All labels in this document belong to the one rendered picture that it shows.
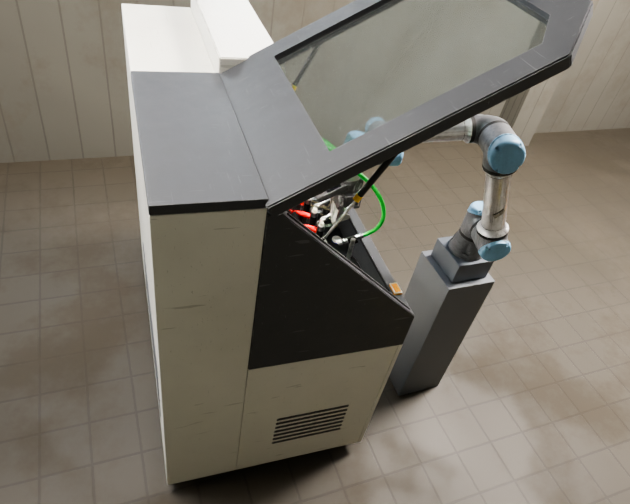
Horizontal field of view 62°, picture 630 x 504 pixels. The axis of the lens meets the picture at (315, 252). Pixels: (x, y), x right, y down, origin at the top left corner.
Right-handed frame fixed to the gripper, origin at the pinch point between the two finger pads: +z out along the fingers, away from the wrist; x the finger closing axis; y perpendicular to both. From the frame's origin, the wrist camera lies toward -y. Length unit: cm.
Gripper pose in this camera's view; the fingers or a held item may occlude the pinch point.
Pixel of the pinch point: (332, 222)
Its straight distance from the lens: 188.8
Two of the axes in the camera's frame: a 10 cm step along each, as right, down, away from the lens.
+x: -3.0, -6.7, 6.8
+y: 9.4, -0.9, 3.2
